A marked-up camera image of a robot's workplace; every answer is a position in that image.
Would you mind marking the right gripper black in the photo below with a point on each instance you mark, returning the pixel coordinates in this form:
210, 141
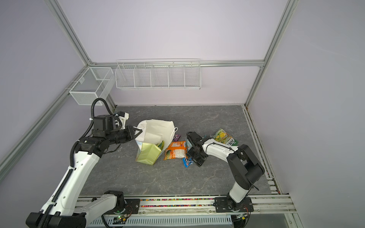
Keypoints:
198, 161

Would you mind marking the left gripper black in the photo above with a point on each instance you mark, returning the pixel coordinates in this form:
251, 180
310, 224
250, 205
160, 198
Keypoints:
129, 129

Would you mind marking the illustrated paper gift bag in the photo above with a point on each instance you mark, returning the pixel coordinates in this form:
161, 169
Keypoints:
153, 132

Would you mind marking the blue M&M's packet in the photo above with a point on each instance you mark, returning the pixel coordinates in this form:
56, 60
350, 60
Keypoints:
187, 162

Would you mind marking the green snack bag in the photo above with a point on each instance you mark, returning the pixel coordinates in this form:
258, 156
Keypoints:
160, 145

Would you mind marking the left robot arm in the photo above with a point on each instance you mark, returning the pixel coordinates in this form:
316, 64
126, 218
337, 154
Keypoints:
60, 210

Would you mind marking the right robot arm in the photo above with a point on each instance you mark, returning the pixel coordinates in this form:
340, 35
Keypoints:
244, 165

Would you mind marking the Fox's mint blossom candy bag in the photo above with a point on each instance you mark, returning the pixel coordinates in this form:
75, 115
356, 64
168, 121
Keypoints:
188, 144

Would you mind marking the orange Fox's candy bag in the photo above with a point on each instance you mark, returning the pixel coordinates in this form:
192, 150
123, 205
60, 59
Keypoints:
176, 150

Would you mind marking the purple M&M's packet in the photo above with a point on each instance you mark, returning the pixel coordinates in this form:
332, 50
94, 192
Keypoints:
176, 138

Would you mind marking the white mesh box basket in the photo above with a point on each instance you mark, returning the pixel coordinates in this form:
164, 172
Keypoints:
95, 82

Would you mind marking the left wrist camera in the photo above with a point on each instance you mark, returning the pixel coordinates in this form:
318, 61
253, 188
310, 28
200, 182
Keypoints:
120, 119

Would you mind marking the long white wire basket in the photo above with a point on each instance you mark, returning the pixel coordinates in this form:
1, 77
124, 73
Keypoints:
158, 74

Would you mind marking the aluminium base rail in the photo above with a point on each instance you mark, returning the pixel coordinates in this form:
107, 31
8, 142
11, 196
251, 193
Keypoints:
163, 211

